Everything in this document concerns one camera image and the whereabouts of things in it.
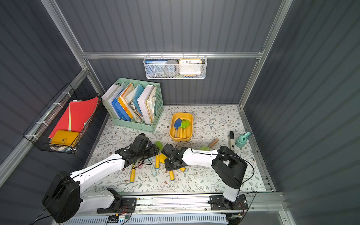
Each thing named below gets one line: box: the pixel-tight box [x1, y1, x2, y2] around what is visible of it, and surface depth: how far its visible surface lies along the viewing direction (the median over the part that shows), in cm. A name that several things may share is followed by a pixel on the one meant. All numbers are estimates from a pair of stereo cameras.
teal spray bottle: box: [234, 131, 253, 149], surface depth 91 cm
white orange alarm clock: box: [179, 58, 203, 77], surface depth 90 cm
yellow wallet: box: [49, 129, 81, 147], surface depth 66 cm
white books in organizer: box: [137, 84, 157, 126], surface depth 95 cm
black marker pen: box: [229, 130, 235, 152], surface depth 97 cm
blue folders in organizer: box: [111, 88, 132, 122], surface depth 98 cm
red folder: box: [48, 96, 98, 139], surface depth 75 cm
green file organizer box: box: [101, 77, 165, 133], surface depth 98 cm
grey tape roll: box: [163, 59, 180, 77], surface depth 90 cm
